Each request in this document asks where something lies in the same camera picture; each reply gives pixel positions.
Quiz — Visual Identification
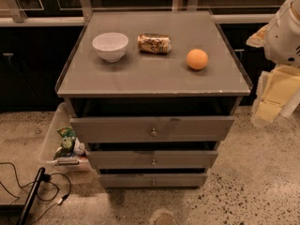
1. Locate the clear plastic storage bin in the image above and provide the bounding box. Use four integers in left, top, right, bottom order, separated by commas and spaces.
38, 102, 92, 173

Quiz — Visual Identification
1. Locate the metal railing frame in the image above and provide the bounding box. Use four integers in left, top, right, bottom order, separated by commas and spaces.
0, 0, 300, 28

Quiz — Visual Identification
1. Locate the grey top drawer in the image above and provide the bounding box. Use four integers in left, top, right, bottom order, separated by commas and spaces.
70, 116, 233, 143

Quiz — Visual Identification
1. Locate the crushed brown drink can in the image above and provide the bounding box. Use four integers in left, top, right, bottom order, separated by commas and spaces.
137, 33, 172, 54

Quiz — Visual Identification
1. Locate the grey bottom drawer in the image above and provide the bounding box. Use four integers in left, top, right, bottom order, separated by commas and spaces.
98, 173, 207, 188

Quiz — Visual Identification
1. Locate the white ceramic bowl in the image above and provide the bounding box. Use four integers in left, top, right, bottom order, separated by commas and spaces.
92, 32, 128, 63

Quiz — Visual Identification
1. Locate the grey drawer cabinet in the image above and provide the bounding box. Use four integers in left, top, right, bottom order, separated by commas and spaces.
56, 11, 251, 176

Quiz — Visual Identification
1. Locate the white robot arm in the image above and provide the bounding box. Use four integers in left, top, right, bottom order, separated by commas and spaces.
247, 0, 300, 127

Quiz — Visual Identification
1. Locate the black flat device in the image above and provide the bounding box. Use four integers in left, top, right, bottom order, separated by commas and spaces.
16, 167, 45, 225

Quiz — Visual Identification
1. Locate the black cable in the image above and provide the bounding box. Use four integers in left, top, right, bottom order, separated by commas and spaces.
0, 161, 73, 225

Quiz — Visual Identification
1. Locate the grey drawer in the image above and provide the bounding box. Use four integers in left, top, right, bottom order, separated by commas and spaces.
98, 173, 207, 188
87, 151, 218, 169
70, 116, 233, 143

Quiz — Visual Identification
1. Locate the orange fruit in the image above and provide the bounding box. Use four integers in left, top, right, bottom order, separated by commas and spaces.
187, 49, 208, 70

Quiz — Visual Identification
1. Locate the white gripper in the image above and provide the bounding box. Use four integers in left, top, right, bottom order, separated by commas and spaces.
246, 0, 300, 127

